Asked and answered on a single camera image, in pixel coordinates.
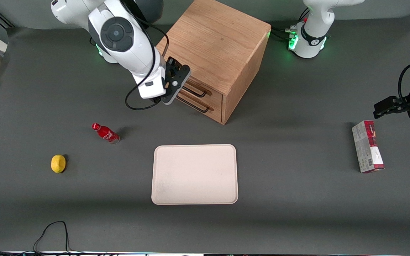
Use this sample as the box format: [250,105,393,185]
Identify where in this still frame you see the black metal drawer handle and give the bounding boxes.
[183,82,212,98]
[178,95,213,113]

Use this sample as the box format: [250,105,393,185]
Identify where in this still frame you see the grey and red carton box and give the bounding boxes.
[352,120,385,174]

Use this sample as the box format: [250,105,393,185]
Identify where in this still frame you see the red cola bottle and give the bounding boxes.
[91,123,120,144]

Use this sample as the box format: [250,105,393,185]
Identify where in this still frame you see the oak wooden cabinet body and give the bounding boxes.
[155,0,272,125]

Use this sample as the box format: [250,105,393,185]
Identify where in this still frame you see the cream rectangular tray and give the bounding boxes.
[151,144,238,205]

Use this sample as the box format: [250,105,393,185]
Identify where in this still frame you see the yellow lemon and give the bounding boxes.
[51,154,66,174]

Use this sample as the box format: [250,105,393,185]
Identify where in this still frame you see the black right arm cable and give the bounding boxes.
[125,0,170,111]

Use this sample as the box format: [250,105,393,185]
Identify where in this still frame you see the black left base cables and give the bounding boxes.
[271,7,310,40]

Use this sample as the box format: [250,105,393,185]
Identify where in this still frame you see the black looped cable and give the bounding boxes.
[33,221,73,255]

